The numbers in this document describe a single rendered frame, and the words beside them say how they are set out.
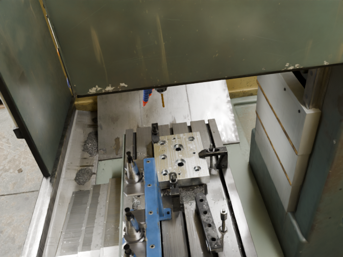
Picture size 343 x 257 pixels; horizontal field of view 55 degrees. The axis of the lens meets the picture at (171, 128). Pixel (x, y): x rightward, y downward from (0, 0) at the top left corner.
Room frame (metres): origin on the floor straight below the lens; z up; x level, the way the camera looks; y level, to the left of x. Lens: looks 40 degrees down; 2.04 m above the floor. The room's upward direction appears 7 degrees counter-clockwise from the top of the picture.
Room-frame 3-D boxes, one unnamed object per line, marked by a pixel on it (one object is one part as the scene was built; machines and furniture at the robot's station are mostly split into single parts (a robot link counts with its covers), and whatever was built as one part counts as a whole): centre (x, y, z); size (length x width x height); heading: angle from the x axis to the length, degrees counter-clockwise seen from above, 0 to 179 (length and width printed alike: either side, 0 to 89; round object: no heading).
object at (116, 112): (1.65, 0.03, 0.75); 0.89 x 0.67 x 0.26; 91
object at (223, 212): (0.72, -0.16, 0.96); 0.03 x 0.03 x 0.13
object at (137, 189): (0.71, 0.15, 1.21); 0.07 x 0.05 x 0.01; 91
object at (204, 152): (1.06, -0.17, 0.97); 0.13 x 0.03 x 0.15; 91
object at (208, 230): (0.74, -0.10, 0.93); 0.26 x 0.05 x 0.06; 6
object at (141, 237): (0.55, 0.14, 1.21); 0.06 x 0.06 x 0.03
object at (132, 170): (0.77, 0.15, 1.26); 0.04 x 0.04 x 0.07
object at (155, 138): (1.24, 0.08, 0.97); 0.13 x 0.03 x 0.15; 1
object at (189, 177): (1.08, -0.02, 0.97); 0.29 x 0.23 x 0.05; 1
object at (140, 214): (0.60, 0.14, 1.21); 0.07 x 0.05 x 0.01; 91
